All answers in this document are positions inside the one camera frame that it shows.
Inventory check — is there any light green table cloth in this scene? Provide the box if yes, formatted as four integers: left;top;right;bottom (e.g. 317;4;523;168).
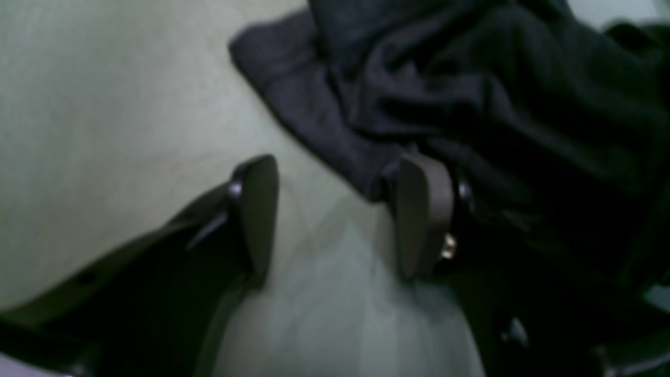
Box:
0;0;670;377

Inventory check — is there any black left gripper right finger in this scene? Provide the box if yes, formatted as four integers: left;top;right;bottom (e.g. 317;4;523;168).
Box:
395;154;668;376

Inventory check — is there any dark grey t-shirt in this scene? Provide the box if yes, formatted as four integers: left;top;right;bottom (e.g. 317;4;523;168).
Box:
228;1;668;291

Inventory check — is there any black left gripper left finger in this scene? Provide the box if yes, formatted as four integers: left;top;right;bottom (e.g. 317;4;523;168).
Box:
2;154;278;376

